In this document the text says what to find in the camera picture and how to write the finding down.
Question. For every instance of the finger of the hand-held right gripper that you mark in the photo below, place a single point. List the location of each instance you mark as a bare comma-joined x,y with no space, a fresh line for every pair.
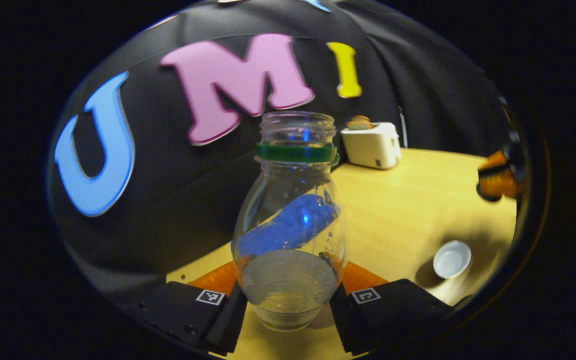
509,185
497,162

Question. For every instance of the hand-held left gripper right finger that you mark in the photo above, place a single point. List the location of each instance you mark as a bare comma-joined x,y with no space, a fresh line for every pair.
345,325

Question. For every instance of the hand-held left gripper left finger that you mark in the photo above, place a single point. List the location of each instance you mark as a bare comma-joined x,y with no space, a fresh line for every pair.
228,325

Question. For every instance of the clear plastic water bottle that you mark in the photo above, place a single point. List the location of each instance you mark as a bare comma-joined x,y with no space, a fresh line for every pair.
288,285

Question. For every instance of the white teacup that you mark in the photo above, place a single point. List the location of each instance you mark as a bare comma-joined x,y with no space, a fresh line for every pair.
452,259

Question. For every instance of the white toaster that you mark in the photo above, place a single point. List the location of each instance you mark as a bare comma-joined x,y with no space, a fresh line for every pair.
370,146

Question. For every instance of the brown toast slice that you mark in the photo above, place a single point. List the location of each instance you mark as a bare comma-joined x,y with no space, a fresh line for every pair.
359,122

